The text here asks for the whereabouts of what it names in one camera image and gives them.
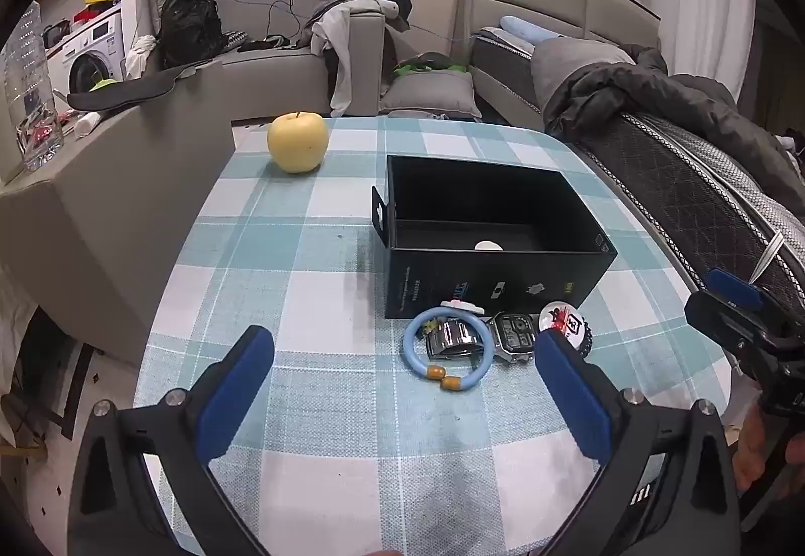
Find black cardboard box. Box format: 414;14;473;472
372;154;618;321

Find grey side cabinet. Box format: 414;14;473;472
0;59;236;368

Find teal white checked tablecloth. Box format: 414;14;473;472
135;116;737;556

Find white cloth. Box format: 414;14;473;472
124;35;158;80

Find white strap tag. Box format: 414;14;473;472
748;232;786;283

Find grey pillow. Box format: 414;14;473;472
531;37;636;117

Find clear plastic container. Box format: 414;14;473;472
3;3;67;173

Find light blue pillow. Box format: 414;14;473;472
501;15;567;44

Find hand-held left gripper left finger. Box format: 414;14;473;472
66;325;276;556

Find light blue bead bracelet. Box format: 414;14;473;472
402;306;495;394

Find dark grey jacket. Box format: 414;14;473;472
544;45;805;186

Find grey sofa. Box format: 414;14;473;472
147;0;404;123

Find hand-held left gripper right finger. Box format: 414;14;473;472
534;330;743;556

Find person's right hand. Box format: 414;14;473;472
735;405;784;491

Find white washing machine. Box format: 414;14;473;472
47;6;136;95

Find pile of clothes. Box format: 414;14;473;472
295;0;413;117

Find black backpack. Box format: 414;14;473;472
157;0;224;69

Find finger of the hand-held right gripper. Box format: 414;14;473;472
704;268;765;308
685;292;765;368

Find round white red badge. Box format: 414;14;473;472
537;301;595;356

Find black quilted mattress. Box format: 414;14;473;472
575;112;805;305

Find yellow apple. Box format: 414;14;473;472
267;111;331;175

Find black flat insole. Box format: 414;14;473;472
67;66;190;112

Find grey cushion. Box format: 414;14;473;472
379;70;483;120

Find silver digital wristwatch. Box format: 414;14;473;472
424;310;542;367

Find green black item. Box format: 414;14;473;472
394;53;469;79

